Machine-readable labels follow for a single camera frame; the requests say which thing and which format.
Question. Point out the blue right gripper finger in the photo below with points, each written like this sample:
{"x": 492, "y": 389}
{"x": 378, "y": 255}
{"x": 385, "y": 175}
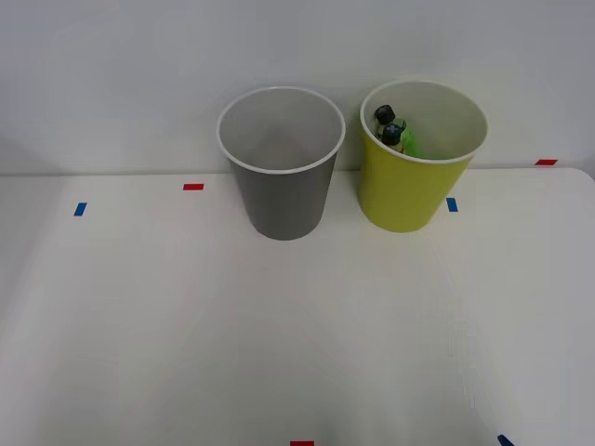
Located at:
{"x": 506, "y": 441}

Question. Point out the green bottle with black cap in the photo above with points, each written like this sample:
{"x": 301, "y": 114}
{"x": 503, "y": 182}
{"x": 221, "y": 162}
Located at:
{"x": 410, "y": 141}

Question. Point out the yellow-green plastic waste bin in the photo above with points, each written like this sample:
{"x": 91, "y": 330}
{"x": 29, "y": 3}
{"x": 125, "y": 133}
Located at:
{"x": 409, "y": 195}

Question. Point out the grey plastic waste bin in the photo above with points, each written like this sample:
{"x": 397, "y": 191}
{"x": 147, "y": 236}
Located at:
{"x": 283, "y": 204}

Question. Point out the yellow bottle with black cap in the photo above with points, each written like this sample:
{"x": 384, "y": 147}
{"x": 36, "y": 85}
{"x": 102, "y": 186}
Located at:
{"x": 392, "y": 135}

